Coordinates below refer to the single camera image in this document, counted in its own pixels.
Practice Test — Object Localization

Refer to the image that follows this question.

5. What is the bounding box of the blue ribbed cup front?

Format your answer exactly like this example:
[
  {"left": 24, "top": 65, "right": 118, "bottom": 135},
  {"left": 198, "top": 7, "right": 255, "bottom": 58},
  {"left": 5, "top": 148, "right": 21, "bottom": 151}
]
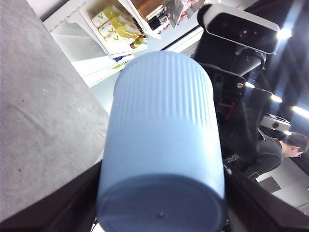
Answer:
[{"left": 97, "top": 51, "right": 226, "bottom": 232}]

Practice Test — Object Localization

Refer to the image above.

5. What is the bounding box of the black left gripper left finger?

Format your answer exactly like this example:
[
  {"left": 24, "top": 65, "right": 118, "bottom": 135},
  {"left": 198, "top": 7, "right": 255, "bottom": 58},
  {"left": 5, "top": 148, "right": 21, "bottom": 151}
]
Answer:
[{"left": 0, "top": 160, "right": 102, "bottom": 232}]

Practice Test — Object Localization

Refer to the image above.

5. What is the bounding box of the white shelf with bottles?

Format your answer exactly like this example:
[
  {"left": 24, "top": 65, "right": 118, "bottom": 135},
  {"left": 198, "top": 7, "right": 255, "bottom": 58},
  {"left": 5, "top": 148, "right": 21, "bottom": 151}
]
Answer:
[{"left": 44, "top": 0, "right": 203, "bottom": 87}]

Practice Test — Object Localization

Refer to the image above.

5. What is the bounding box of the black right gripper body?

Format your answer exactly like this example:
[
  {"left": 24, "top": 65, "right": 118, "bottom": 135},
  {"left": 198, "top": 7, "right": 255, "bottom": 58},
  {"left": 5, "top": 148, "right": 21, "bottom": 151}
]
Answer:
[{"left": 196, "top": 33, "right": 272, "bottom": 171}]

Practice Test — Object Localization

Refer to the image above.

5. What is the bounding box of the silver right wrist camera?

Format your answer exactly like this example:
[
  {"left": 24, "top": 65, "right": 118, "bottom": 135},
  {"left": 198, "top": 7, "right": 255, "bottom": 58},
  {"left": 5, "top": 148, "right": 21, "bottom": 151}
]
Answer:
[{"left": 197, "top": 4, "right": 281, "bottom": 54}]

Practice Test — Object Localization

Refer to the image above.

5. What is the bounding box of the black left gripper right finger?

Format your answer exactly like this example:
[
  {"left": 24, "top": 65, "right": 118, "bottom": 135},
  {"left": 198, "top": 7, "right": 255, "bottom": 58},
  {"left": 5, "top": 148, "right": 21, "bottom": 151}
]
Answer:
[{"left": 225, "top": 167, "right": 309, "bottom": 232}]

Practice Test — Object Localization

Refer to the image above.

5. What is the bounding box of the person in black shirt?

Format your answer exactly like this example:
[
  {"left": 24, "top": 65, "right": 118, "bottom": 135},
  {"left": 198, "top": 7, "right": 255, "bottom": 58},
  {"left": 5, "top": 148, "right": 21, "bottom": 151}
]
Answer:
[{"left": 249, "top": 130, "right": 309, "bottom": 175}]

